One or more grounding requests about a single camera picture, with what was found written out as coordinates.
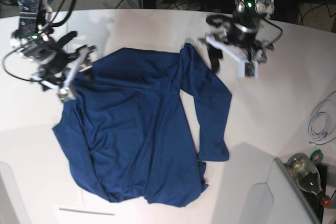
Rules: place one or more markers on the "dark blue t-shirt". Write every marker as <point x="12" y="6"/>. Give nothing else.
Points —
<point x="144" y="125"/>

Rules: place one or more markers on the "green tape roll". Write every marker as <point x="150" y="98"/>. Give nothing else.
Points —
<point x="316" y="156"/>

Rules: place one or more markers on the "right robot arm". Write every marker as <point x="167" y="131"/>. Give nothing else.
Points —
<point x="33" y="40"/>

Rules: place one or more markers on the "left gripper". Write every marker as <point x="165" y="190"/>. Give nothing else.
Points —
<point x="240" y="33"/>

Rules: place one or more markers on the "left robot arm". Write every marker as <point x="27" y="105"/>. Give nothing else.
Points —
<point x="245" y="9"/>

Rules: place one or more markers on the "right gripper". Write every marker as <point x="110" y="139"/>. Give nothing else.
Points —
<point x="51" y="56"/>

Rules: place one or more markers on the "clear glass bottle red cap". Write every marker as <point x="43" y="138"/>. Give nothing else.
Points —
<point x="306" y="175"/>

